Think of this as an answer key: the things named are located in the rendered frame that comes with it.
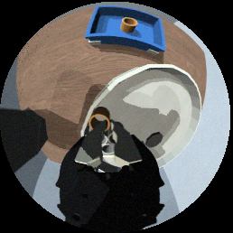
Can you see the blue crate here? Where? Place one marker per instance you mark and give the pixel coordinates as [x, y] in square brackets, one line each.
[104, 28]

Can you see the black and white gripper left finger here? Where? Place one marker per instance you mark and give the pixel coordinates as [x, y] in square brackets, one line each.
[87, 151]

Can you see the bronze bushing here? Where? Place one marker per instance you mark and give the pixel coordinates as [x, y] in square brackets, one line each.
[99, 111]
[128, 25]

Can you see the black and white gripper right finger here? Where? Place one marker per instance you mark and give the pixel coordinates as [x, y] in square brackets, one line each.
[129, 150]

